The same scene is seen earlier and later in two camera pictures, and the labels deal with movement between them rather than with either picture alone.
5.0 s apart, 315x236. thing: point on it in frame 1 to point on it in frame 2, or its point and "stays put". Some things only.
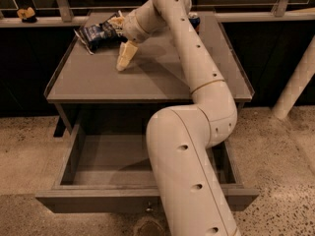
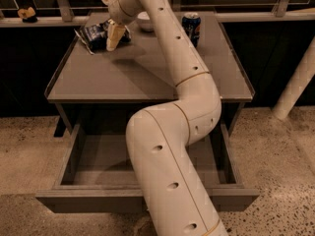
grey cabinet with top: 155,75 stays put
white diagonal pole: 301,76 stays put
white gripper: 132,29 to 113,8
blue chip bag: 100,36 stays put
